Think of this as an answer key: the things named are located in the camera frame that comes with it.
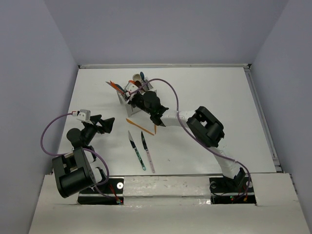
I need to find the brown plastic spoon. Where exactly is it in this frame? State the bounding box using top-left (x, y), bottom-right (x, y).
top-left (135, 80), bottom-right (142, 87)

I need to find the beige plastic spoon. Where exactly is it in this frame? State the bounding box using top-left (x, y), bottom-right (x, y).
top-left (133, 74), bottom-right (142, 83)

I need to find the white front board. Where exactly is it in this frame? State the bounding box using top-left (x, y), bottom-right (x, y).
top-left (30, 173), bottom-right (310, 234)

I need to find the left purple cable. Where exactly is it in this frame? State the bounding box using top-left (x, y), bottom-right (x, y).
top-left (40, 111), bottom-right (120, 203)

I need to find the blue plastic spoon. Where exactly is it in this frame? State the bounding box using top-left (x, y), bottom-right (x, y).
top-left (139, 72), bottom-right (145, 81)

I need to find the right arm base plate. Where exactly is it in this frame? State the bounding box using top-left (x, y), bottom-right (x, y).
top-left (209, 177), bottom-right (256, 205)

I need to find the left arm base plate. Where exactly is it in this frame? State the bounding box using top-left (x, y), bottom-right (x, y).
top-left (78, 177), bottom-right (124, 205)

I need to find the yellow-orange plastic knife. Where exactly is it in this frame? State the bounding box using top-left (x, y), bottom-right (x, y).
top-left (110, 81), bottom-right (124, 94)

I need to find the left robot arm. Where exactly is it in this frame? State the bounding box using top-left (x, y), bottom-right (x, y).
top-left (52, 115), bottom-right (115, 198)

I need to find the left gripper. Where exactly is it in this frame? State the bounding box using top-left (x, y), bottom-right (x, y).
top-left (81, 115), bottom-right (114, 145)

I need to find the white slotted utensil caddy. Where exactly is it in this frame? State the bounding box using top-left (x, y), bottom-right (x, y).
top-left (117, 83), bottom-right (157, 117)

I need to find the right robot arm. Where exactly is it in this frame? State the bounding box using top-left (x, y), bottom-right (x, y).
top-left (127, 91), bottom-right (251, 194)

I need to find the steel knife green handle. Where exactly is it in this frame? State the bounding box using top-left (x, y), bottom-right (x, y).
top-left (128, 131), bottom-right (146, 171)

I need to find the steel knife pink handle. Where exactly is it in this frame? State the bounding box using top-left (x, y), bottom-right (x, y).
top-left (141, 132), bottom-right (156, 174)

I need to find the yellow plastic knife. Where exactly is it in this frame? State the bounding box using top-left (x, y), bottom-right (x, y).
top-left (126, 118), bottom-right (155, 136)

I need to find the dark blue plastic knife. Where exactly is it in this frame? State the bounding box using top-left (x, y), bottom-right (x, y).
top-left (115, 83), bottom-right (125, 92)

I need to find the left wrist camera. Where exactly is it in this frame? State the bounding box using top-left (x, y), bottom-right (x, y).
top-left (76, 109), bottom-right (91, 123)

